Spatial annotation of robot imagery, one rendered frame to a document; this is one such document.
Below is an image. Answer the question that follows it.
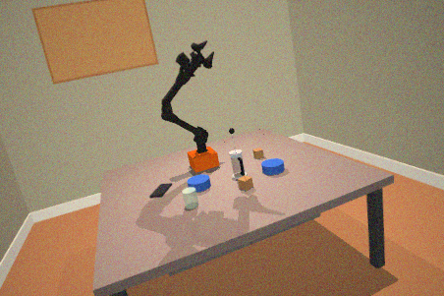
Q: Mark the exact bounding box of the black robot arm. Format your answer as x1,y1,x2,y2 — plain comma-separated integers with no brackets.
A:
161,52,208,153

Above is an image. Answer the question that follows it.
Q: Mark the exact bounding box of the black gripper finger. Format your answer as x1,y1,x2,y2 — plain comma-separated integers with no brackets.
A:
199,40,207,49
205,51,214,64

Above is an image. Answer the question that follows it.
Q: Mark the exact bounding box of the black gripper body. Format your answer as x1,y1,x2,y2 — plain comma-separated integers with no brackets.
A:
191,42,212,69

